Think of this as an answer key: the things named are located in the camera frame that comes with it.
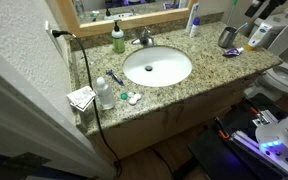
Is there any silver metal cup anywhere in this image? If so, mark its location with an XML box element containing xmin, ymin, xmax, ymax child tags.
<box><xmin>217</xmin><ymin>26</ymin><xmax>238</xmax><ymax>49</ymax></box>

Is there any purple toothpaste tube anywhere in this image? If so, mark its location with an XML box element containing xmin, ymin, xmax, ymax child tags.
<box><xmin>222</xmin><ymin>46</ymin><xmax>245</xmax><ymax>58</ymax></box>

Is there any white lotion tube orange cap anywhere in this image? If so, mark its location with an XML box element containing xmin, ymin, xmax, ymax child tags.
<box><xmin>245</xmin><ymin>22</ymin><xmax>273</xmax><ymax>52</ymax></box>

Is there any tall white blue tube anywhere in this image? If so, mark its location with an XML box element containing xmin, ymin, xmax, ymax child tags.
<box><xmin>185</xmin><ymin>2</ymin><xmax>200</xmax><ymax>34</ymax></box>

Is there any small white blue-capped bottle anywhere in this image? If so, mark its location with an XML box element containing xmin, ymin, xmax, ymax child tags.
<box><xmin>189</xmin><ymin>17</ymin><xmax>201</xmax><ymax>38</ymax></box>

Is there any white toilet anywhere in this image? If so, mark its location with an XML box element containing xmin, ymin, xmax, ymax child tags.
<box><xmin>243</xmin><ymin>14</ymin><xmax>288</xmax><ymax>103</ymax></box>

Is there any black orange clamp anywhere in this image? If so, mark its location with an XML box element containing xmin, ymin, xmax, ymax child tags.
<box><xmin>248</xmin><ymin>106</ymin><xmax>262</xmax><ymax>116</ymax></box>
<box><xmin>214</xmin><ymin>116</ymin><xmax>232</xmax><ymax>141</ymax></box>

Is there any white oval sink basin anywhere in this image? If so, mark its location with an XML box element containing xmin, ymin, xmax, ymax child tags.
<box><xmin>122</xmin><ymin>45</ymin><xmax>193</xmax><ymax>88</ymax></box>

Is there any chrome sink faucet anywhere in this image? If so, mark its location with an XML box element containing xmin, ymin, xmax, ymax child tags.
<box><xmin>131</xmin><ymin>26</ymin><xmax>156</xmax><ymax>47</ymax></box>

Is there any wood framed mirror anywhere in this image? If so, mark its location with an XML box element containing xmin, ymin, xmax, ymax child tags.
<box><xmin>55</xmin><ymin>0</ymin><xmax>200</xmax><ymax>38</ymax></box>

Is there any green soap pump bottle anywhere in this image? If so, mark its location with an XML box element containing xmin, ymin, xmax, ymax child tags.
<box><xmin>111</xmin><ymin>19</ymin><xmax>126</xmax><ymax>54</ymax></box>

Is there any white contact lens case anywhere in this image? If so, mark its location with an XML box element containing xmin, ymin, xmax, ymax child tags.
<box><xmin>127</xmin><ymin>93</ymin><xmax>143</xmax><ymax>106</ymax></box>

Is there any wooden vanity cabinet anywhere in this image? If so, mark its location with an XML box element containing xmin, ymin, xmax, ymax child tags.
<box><xmin>80</xmin><ymin>71</ymin><xmax>275</xmax><ymax>161</ymax></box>

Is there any black robot cart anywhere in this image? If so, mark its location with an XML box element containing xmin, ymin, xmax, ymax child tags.
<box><xmin>187</xmin><ymin>93</ymin><xmax>288</xmax><ymax>180</ymax></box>

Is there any blue razor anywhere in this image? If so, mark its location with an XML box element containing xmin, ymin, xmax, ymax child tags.
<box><xmin>105</xmin><ymin>69</ymin><xmax>125</xmax><ymax>86</ymax></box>

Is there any clear plastic bottle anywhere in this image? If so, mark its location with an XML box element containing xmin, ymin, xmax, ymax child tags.
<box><xmin>93</xmin><ymin>76</ymin><xmax>116</xmax><ymax>111</ymax></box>

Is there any white door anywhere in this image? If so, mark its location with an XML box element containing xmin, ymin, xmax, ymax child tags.
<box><xmin>0</xmin><ymin>39</ymin><xmax>117</xmax><ymax>180</ymax></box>

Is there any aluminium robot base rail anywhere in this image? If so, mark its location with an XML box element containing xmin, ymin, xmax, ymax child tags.
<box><xmin>230</xmin><ymin>109</ymin><xmax>288</xmax><ymax>180</ymax></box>

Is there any black power cable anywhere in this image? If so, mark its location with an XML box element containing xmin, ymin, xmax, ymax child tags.
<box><xmin>51</xmin><ymin>29</ymin><xmax>123</xmax><ymax>178</ymax></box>

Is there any white wall outlet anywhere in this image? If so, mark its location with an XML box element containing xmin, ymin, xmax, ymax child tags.
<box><xmin>44</xmin><ymin>20</ymin><xmax>64</xmax><ymax>56</ymax></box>

